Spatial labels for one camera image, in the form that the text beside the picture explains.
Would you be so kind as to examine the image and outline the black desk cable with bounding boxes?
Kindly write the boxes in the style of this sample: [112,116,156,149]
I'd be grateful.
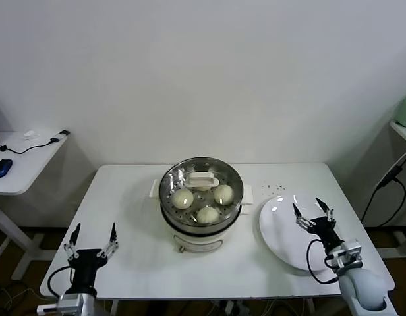
[0,137,61,155]

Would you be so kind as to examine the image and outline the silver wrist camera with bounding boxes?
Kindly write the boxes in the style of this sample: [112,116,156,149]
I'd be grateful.
[331,240,365,269]
[36,292,84,313]

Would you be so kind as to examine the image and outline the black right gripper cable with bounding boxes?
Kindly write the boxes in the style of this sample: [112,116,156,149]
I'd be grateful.
[306,239,339,285]

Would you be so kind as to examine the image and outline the white side desk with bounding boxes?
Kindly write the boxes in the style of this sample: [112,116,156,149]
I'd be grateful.
[0,131,69,280]

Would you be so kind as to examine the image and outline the glass pot lid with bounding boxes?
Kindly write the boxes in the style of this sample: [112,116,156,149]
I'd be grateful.
[159,157,244,225]

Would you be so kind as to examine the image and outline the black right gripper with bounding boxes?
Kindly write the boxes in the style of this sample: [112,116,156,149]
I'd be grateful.
[291,197,345,253]

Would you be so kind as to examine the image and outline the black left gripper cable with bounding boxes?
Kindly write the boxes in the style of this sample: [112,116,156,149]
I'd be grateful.
[46,265,74,299]

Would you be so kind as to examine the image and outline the white round plate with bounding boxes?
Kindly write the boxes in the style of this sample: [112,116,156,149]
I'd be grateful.
[258,194,342,272]

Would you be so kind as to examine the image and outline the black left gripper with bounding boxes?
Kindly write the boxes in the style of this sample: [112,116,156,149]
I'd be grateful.
[63,222,120,290]

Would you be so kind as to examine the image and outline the black power adapter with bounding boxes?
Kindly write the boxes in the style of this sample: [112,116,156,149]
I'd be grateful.
[375,164,405,190]

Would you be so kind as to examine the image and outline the stainless steel steamer basket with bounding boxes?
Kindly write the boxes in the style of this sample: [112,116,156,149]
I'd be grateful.
[158,157,245,232]

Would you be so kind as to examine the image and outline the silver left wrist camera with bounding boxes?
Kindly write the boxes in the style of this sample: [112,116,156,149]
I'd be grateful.
[36,292,84,313]

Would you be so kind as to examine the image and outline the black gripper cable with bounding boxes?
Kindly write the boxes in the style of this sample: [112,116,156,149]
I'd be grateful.
[46,265,74,299]
[306,239,339,285]

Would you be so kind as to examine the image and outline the cream electric cooking pot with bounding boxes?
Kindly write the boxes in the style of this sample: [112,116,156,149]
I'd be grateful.
[148,179,255,254]

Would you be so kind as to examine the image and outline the black power cable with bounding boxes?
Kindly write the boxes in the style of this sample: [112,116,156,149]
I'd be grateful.
[360,177,406,228]

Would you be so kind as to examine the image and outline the blue computer mouse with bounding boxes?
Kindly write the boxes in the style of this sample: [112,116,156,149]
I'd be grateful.
[0,159,13,179]

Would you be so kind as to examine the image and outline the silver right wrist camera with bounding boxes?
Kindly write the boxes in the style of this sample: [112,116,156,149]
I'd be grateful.
[331,240,365,269]

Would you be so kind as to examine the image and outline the white shelf desk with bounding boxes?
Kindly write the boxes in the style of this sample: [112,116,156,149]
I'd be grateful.
[389,120,406,147]

